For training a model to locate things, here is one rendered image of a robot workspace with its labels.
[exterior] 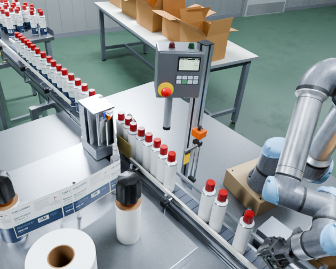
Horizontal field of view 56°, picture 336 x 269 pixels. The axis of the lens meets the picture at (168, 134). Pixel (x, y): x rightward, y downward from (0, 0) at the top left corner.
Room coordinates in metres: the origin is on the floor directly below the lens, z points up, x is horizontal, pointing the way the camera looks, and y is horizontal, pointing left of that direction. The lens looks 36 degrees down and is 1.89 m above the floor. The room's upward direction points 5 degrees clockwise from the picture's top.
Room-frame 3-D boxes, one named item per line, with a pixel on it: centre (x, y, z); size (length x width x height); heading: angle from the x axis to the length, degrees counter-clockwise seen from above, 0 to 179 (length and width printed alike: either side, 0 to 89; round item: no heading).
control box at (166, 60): (1.12, -0.02, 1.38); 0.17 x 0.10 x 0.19; 99
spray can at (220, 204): (0.79, -0.21, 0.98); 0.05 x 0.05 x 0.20
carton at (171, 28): (3.18, -0.06, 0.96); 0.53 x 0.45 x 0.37; 125
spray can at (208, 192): (0.84, -0.17, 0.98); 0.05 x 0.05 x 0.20
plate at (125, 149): (1.17, 0.20, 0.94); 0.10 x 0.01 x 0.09; 44
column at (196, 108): (1.11, -0.11, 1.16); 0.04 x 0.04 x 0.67; 44
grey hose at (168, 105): (1.17, 0.01, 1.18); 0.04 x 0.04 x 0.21
